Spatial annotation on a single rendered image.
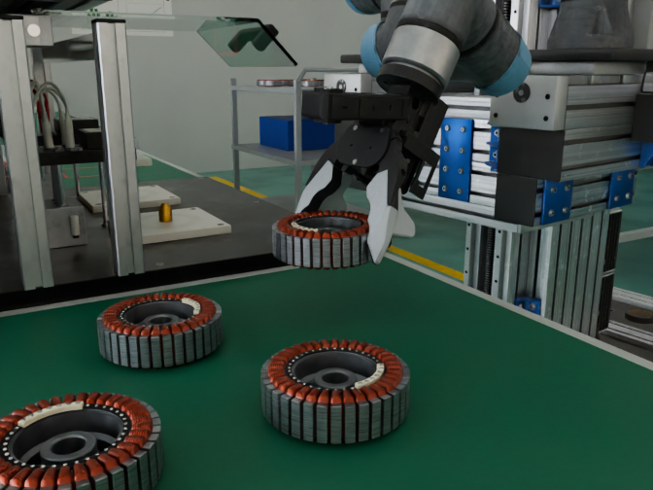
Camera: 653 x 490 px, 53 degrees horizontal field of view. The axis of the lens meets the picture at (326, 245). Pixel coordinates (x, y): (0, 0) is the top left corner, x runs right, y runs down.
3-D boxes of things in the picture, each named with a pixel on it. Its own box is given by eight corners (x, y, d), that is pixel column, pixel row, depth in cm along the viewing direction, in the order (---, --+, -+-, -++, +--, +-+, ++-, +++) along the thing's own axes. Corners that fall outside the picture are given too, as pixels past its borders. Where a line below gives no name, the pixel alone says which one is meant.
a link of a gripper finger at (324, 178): (321, 251, 75) (375, 195, 72) (284, 233, 71) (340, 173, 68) (312, 233, 77) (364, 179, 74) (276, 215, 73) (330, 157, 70)
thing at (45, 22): (47, 48, 77) (43, 11, 76) (53, 46, 72) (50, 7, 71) (5, 47, 75) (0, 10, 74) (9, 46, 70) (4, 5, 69)
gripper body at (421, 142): (422, 206, 69) (463, 104, 70) (372, 173, 64) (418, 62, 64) (373, 195, 75) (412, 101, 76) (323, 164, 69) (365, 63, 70)
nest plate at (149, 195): (157, 191, 128) (156, 185, 128) (181, 204, 115) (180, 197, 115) (77, 197, 121) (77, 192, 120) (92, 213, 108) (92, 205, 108)
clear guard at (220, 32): (231, 66, 108) (230, 29, 106) (297, 66, 88) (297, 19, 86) (17, 66, 92) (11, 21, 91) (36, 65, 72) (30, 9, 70)
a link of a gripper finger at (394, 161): (411, 205, 62) (405, 130, 66) (401, 198, 61) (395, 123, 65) (372, 222, 65) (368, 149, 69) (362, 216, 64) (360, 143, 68)
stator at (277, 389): (231, 422, 48) (229, 376, 47) (310, 365, 57) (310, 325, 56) (367, 468, 42) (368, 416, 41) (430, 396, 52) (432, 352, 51)
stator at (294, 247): (333, 235, 75) (333, 203, 74) (404, 256, 66) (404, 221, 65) (252, 254, 68) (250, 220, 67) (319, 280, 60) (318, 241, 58)
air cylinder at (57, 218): (79, 232, 95) (75, 195, 94) (87, 244, 89) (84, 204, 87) (41, 236, 93) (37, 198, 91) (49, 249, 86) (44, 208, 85)
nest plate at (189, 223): (197, 214, 108) (197, 206, 107) (231, 232, 95) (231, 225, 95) (104, 224, 100) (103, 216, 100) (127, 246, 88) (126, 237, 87)
